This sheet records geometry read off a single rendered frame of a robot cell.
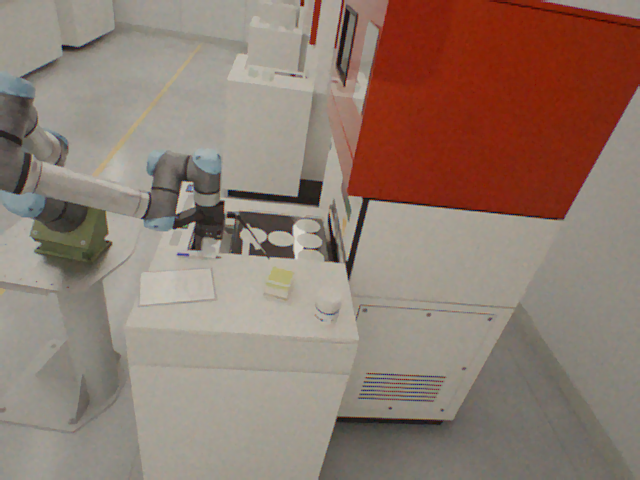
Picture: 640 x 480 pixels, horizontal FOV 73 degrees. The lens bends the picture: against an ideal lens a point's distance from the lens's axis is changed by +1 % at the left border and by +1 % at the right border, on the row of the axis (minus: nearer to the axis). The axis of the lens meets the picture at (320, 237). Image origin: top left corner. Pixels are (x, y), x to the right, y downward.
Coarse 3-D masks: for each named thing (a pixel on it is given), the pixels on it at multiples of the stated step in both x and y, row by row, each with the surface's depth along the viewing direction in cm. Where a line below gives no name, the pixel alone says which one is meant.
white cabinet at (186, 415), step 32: (160, 384) 123; (192, 384) 124; (224, 384) 125; (256, 384) 126; (288, 384) 127; (320, 384) 128; (160, 416) 132; (192, 416) 133; (224, 416) 134; (256, 416) 135; (288, 416) 137; (320, 416) 138; (160, 448) 142; (192, 448) 143; (224, 448) 144; (256, 448) 146; (288, 448) 147; (320, 448) 148
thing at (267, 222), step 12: (252, 216) 175; (264, 216) 176; (276, 216) 177; (288, 216) 179; (300, 216) 180; (240, 228) 166; (264, 228) 169; (276, 228) 170; (288, 228) 171; (240, 240) 159; (324, 240) 168; (240, 252) 154; (252, 252) 155; (276, 252) 157; (288, 252) 158; (324, 252) 162
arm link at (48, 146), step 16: (0, 80) 88; (16, 80) 90; (0, 96) 88; (16, 96) 90; (32, 96) 94; (0, 112) 88; (16, 112) 90; (32, 112) 96; (0, 128) 88; (16, 128) 91; (32, 128) 99; (32, 144) 109; (48, 144) 118; (64, 144) 131; (48, 160) 124; (64, 160) 132
